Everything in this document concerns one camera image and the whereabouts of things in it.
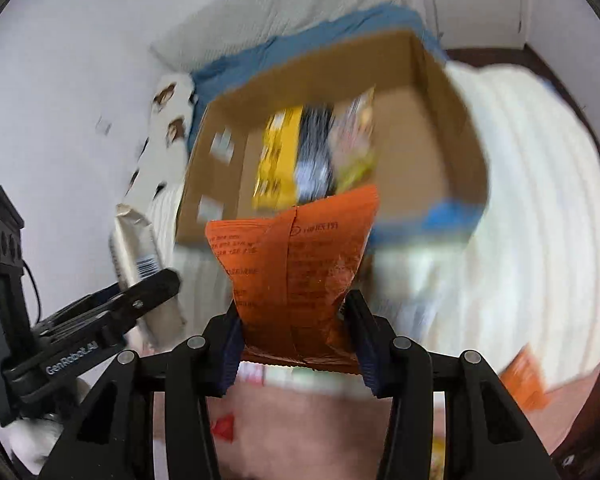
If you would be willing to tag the printed cardboard box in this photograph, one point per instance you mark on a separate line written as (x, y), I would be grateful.
(420, 135)

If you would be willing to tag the white pillow with brown print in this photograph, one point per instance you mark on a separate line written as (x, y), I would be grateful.
(175, 105)

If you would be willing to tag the striped bed sheet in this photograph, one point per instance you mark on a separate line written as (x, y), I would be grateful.
(300, 377)

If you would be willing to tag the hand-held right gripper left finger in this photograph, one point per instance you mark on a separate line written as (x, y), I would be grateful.
(227, 355)

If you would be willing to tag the blue cloth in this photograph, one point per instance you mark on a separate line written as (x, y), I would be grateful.
(260, 60)

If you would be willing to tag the pale yellow snack packet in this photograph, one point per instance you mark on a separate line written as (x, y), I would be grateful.
(355, 145)

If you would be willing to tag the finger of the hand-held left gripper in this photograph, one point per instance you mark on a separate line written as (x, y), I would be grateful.
(150, 287)

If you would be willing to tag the beige snack packet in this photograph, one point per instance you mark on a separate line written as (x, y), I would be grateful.
(135, 245)

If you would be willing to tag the white quilt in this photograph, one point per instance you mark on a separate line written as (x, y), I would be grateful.
(530, 210)

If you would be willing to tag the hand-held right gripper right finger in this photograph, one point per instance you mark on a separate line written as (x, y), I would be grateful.
(367, 360)

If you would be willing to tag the orange snack packet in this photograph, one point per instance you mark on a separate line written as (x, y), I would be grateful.
(525, 377)
(300, 270)

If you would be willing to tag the black snack packet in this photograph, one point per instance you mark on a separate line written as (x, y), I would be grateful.
(315, 155)

